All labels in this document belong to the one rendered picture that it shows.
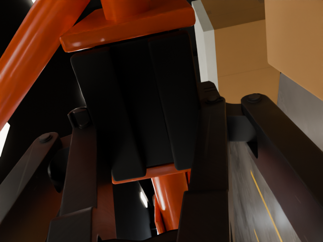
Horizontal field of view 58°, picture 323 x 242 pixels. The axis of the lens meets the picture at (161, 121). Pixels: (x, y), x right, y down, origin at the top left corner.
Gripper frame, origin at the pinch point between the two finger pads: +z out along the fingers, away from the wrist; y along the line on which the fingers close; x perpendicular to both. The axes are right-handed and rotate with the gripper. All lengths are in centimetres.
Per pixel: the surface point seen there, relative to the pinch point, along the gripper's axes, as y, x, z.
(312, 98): 120, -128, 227
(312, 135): 120, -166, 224
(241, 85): 37, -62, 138
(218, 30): 25, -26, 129
